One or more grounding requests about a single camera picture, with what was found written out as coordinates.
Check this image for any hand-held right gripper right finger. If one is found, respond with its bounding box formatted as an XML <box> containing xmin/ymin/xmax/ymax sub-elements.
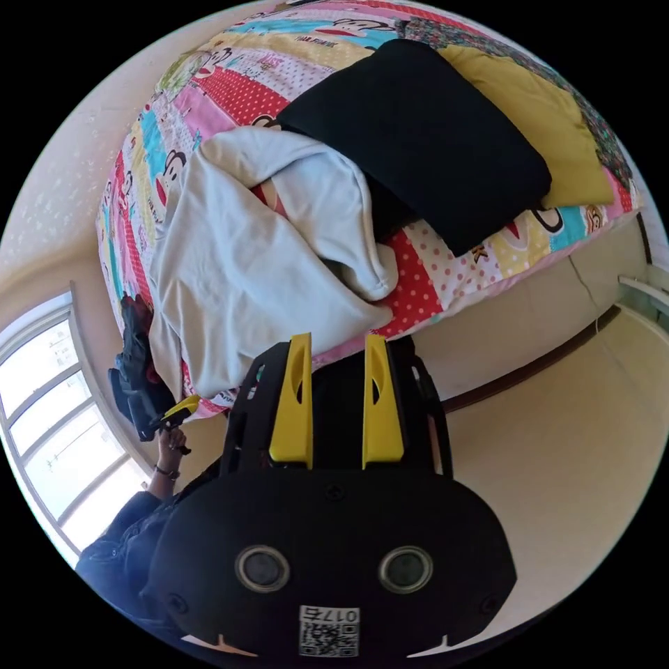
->
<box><xmin>362</xmin><ymin>334</ymin><xmax>405</xmax><ymax>469</ymax></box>

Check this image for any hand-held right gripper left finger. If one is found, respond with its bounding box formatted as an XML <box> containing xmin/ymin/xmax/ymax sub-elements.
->
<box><xmin>269</xmin><ymin>332</ymin><xmax>314</xmax><ymax>468</ymax></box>

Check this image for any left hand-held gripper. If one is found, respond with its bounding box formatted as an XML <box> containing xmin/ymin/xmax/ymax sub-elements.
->
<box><xmin>108</xmin><ymin>360</ymin><xmax>203</xmax><ymax>443</ymax></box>

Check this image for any white long sleeve shirt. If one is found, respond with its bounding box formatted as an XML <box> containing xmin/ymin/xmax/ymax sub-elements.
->
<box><xmin>148</xmin><ymin>127</ymin><xmax>394</xmax><ymax>401</ymax></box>

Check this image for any person's left forearm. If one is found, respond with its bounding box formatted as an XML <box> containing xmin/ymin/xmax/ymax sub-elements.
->
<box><xmin>141</xmin><ymin>466</ymin><xmax>184</xmax><ymax>519</ymax></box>

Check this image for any person's left hand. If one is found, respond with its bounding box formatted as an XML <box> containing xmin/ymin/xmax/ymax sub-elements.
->
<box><xmin>155</xmin><ymin>423</ymin><xmax>192</xmax><ymax>475</ymax></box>

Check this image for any dark red pile of clothes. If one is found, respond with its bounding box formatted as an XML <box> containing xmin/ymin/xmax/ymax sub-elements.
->
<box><xmin>118</xmin><ymin>293</ymin><xmax>157</xmax><ymax>383</ymax></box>

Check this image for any window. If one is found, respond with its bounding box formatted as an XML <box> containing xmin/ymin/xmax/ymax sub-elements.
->
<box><xmin>0</xmin><ymin>291</ymin><xmax>153</xmax><ymax>556</ymax></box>

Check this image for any bed with cartoon printed sheet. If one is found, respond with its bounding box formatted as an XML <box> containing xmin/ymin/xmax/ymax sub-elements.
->
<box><xmin>95</xmin><ymin>0</ymin><xmax>645</xmax><ymax>420</ymax></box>

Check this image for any black folded garment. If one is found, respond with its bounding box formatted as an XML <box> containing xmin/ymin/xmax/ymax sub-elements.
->
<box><xmin>275</xmin><ymin>38</ymin><xmax>553</xmax><ymax>258</ymax></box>

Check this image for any yellow pillow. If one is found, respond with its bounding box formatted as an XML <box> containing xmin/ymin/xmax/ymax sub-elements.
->
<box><xmin>438</xmin><ymin>43</ymin><xmax>615</xmax><ymax>208</ymax></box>

